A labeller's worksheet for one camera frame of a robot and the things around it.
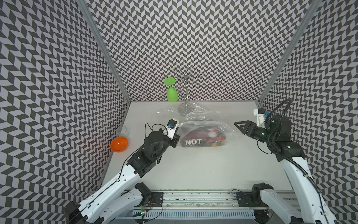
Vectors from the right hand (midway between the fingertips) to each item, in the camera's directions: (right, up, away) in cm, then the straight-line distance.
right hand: (237, 128), depth 70 cm
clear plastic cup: (-72, -5, +29) cm, 78 cm away
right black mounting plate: (+5, -38, +4) cm, 39 cm away
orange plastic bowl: (-70, -13, +20) cm, 74 cm away
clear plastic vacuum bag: (-17, +5, +2) cm, 18 cm away
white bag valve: (-9, -6, +17) cm, 20 cm away
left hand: (-31, 0, +1) cm, 31 cm away
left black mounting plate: (-41, -38, +2) cm, 56 cm away
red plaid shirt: (-16, -7, +10) cm, 20 cm away
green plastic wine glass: (-35, +20, +23) cm, 47 cm away
